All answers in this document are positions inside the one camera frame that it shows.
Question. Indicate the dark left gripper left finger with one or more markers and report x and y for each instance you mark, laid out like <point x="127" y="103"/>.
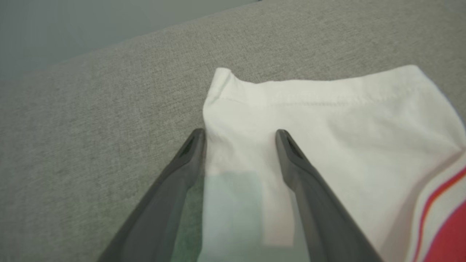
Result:
<point x="164" y="196"/>

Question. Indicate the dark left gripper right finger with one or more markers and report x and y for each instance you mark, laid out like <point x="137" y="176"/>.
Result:
<point x="320" y="211"/>

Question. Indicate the red and white t-shirt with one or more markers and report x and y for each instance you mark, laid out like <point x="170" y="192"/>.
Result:
<point x="327" y="120"/>

